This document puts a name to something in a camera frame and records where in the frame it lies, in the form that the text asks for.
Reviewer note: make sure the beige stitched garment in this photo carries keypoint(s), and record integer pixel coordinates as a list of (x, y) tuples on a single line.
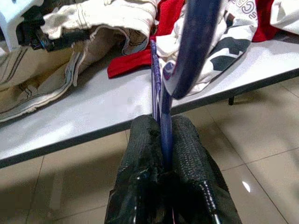
[(46, 81)]

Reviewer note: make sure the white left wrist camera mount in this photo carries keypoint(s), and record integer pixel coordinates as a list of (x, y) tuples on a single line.
[(9, 30)]

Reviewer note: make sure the black table leg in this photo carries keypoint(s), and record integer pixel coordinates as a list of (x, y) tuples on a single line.
[(231, 100)]

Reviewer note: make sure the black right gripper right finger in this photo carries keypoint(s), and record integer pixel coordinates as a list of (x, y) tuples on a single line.
[(194, 168)]

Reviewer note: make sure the off-white garment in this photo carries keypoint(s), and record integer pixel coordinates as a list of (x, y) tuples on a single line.
[(287, 14)]

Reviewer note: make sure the white printed shirt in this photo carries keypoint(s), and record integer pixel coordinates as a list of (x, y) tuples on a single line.
[(233, 28)]

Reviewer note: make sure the red garment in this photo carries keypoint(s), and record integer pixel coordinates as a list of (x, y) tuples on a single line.
[(130, 63)]

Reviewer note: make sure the purple clothes hanger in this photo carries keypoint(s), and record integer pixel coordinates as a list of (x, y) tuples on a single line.
[(201, 46)]

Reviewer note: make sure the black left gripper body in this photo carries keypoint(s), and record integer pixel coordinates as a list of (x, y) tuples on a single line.
[(28, 28)]

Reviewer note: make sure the cream seamed jacket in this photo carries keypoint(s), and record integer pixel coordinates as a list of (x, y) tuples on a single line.
[(105, 14)]

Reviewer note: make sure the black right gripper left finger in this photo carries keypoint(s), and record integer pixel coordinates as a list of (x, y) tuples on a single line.
[(140, 163)]

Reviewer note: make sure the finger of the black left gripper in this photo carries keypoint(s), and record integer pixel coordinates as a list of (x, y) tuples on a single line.
[(70, 38)]

